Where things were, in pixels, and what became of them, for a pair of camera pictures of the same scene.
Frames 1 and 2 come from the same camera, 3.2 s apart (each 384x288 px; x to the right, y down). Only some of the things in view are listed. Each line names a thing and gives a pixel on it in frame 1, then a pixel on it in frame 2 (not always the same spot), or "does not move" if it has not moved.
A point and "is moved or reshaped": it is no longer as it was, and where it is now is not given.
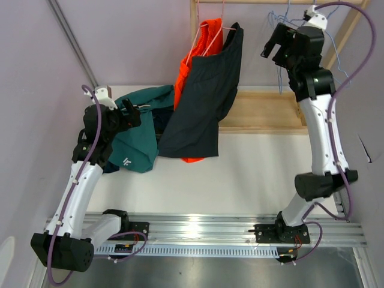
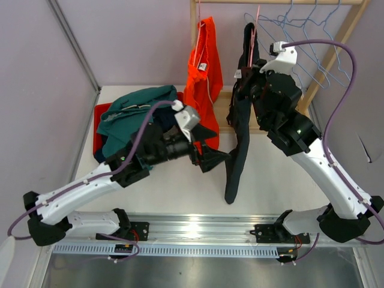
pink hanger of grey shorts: x=218 y=33 -> x=253 y=39
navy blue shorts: x=160 y=116 does not move
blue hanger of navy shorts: x=284 y=17 is moved or reshaped
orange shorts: x=209 y=39 -> x=203 y=82
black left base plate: x=135 y=227 does not move
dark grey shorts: x=207 y=95 -> x=239 y=121
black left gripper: x=131 y=120 -> x=210 y=157
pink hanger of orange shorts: x=200 y=26 -> x=200 y=23
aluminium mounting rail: x=234 y=230 does not move
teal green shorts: x=137 y=149 does not move
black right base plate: x=279 y=233 does not move
